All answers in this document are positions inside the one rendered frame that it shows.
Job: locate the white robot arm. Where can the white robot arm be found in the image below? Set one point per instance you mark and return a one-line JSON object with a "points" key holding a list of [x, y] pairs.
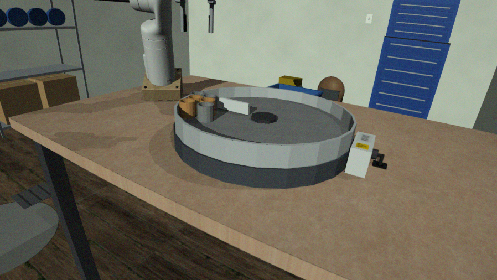
{"points": [[157, 40]]}

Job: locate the grey hollow cylinder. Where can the grey hollow cylinder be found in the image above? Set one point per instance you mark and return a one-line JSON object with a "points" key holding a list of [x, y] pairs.
{"points": [[205, 112], [197, 93], [212, 96]]}

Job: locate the bronze bushing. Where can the bronze bushing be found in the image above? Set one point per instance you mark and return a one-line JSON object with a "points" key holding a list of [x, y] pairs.
{"points": [[187, 108], [196, 98], [208, 99]]}

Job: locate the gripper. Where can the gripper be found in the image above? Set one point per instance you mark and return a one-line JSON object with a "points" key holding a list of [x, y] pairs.
{"points": [[183, 16]]}

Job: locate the blue plastic crate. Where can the blue plastic crate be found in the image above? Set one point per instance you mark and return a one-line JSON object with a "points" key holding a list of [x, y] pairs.
{"points": [[299, 89]]}

